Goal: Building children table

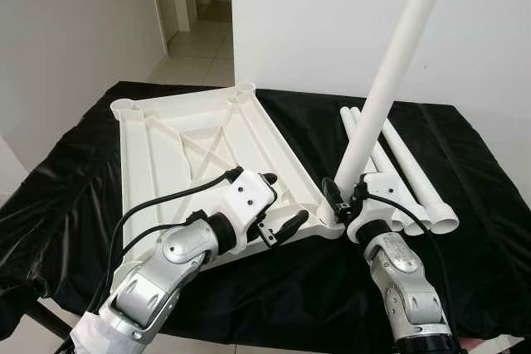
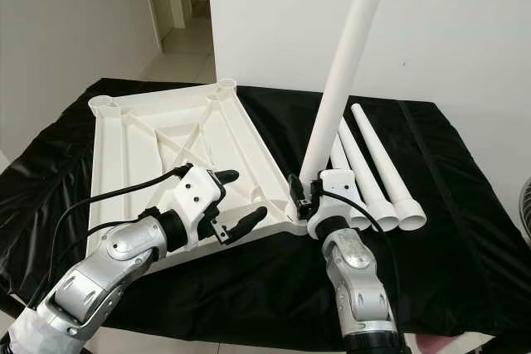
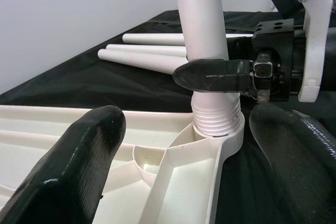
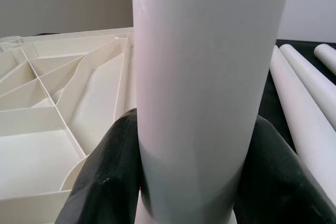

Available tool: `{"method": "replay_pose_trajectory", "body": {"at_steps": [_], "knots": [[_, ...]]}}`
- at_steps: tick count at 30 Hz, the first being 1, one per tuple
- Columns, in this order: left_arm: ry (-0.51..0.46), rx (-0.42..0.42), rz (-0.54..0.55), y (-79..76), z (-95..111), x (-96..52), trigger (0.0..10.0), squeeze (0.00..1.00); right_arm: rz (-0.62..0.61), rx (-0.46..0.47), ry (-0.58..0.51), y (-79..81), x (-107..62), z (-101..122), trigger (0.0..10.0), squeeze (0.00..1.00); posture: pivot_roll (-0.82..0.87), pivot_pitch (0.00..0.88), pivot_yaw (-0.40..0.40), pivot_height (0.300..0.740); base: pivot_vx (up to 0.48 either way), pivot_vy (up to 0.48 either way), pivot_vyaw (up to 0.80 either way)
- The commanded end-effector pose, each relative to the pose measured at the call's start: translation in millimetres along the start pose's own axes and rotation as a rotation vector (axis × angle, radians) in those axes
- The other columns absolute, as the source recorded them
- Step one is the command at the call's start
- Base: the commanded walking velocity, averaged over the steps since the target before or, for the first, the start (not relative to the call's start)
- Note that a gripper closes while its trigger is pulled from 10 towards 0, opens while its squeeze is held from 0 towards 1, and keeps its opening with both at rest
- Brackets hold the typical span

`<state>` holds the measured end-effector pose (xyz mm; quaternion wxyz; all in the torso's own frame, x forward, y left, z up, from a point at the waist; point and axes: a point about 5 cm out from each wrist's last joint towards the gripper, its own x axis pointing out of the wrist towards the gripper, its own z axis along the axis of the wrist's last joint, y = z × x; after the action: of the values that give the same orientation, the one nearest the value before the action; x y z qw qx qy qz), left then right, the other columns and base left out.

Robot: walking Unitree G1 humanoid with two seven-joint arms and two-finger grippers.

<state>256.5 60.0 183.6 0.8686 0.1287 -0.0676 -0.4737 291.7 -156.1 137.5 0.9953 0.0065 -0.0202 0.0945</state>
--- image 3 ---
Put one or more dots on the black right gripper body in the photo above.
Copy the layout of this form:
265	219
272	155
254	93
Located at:
283	51

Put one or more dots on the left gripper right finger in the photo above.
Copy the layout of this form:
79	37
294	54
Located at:
302	169

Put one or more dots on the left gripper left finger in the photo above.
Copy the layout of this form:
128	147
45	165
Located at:
65	176

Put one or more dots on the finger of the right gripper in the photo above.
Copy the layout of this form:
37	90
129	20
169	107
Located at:
210	77

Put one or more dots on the white plastic table leg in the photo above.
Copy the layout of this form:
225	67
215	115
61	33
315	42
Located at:
202	24
152	39
147	50
136	60

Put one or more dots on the white plastic table top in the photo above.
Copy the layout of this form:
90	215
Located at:
183	182

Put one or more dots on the black table cloth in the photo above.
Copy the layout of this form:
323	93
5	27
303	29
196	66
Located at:
78	82

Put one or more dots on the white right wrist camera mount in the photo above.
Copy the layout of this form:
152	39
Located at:
315	51

